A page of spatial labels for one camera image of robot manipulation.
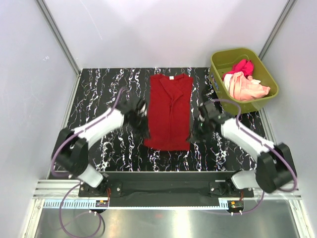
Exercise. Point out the red t-shirt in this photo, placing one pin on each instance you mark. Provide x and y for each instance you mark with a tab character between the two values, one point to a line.
169	112

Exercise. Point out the white slotted cable duct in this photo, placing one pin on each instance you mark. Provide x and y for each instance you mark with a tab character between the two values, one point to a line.
103	204

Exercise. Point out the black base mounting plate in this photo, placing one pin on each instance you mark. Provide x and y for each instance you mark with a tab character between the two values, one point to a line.
216	184

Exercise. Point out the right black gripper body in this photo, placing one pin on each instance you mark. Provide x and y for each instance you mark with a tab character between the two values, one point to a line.
200	130

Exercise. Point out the pink peach t-shirt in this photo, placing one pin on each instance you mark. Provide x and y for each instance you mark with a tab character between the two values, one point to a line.
243	88

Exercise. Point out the right aluminium corner post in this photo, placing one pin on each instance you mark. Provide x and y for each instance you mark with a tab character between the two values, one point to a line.
277	27

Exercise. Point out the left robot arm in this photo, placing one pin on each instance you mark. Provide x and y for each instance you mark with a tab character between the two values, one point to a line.
71	150

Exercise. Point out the olive green plastic bin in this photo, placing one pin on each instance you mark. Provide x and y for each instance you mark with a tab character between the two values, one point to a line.
223	62

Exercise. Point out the left aluminium corner post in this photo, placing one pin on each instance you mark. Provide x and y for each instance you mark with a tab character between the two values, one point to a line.
58	36

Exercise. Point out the black marble pattern mat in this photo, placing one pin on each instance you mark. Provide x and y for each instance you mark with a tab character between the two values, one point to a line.
123	150

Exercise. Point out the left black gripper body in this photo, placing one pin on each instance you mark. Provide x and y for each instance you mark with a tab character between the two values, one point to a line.
139	124

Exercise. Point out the aluminium corner post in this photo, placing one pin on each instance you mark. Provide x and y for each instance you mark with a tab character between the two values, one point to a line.
58	36
277	27

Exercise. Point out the magenta t-shirt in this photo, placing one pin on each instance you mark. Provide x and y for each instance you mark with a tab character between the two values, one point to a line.
245	66

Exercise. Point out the aluminium frame rail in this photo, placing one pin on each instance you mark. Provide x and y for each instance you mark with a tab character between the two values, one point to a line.
56	189

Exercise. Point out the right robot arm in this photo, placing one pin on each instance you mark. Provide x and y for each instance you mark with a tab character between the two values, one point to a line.
275	167

